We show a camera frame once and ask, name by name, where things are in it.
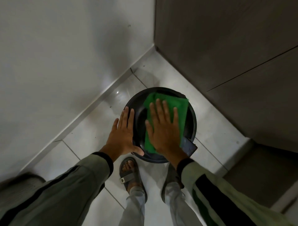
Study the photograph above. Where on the grey right sandal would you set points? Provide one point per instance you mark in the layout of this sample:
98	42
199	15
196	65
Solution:
171	177

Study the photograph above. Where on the brown wooden cabinet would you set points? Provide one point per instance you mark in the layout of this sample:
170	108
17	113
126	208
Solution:
232	46

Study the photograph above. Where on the person's right little finger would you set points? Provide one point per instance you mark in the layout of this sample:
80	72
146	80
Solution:
176	118

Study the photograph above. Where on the person's right leg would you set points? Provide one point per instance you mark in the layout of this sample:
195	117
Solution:
181	209

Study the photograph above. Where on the black bin foot pedal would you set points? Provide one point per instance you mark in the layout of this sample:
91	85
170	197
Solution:
189	147

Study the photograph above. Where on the grey sandal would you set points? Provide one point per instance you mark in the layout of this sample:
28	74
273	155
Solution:
127	178
171	177

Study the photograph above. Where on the person's right hand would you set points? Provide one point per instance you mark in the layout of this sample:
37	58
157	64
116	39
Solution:
164	135

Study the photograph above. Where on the person's right middle finger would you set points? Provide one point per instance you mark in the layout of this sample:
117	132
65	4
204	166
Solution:
160	111

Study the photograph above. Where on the person's right forearm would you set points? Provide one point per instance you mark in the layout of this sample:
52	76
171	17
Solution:
223	200

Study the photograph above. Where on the person's left hand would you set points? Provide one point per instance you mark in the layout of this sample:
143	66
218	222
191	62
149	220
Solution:
121	139

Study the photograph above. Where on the grey left sandal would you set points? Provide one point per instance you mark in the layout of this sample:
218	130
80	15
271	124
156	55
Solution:
127	178

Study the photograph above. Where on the person's left leg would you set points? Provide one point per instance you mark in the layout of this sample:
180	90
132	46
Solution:
135	209

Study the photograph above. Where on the person's left forearm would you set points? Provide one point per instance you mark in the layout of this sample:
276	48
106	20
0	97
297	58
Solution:
60	191

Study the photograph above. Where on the black round pedal bin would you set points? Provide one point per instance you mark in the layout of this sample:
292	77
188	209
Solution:
139	104

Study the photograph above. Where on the green cleaning cloth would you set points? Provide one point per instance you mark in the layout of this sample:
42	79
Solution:
181	109

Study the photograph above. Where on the person's right thumb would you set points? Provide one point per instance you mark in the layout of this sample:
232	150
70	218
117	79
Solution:
149	130

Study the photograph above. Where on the person's left thumb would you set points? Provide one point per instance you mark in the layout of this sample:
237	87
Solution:
137	150

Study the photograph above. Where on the person's left middle finger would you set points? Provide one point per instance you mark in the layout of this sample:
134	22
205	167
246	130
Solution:
125	120

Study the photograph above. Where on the person's leg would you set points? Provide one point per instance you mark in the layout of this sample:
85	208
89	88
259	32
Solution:
181	209
135	209

